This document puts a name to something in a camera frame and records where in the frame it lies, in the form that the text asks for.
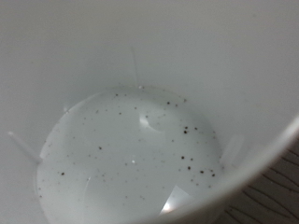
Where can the white mug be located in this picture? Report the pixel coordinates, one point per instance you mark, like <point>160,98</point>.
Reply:
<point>124,140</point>

